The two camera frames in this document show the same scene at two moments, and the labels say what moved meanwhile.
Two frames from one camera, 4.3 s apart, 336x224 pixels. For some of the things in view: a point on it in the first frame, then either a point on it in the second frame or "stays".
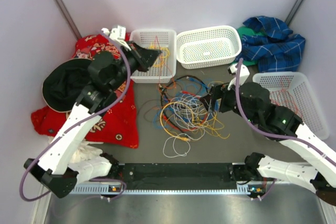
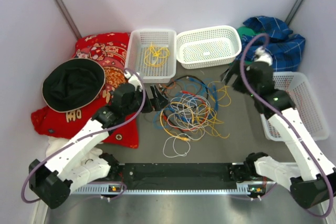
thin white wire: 191,113 stays
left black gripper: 137,52 -> 159,100
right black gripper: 217,92 -> 226,76
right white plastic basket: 293,91 stays
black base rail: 179,176 stays
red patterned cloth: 118,127 stays
